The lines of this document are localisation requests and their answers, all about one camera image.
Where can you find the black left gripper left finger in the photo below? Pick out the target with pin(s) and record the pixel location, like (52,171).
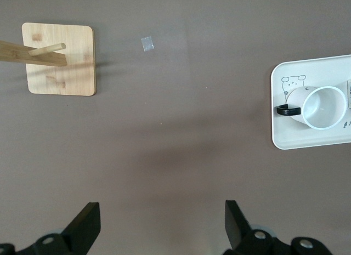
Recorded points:
(76,233)

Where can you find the wooden cup rack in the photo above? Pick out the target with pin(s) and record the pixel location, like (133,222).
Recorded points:
(71,82)

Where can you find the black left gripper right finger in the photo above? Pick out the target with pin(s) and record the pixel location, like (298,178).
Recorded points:
(238,233)

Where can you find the clear tape piece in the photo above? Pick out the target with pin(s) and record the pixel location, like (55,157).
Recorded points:
(147,44)

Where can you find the white tray rabbit print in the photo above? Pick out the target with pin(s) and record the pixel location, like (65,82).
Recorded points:
(301,140)

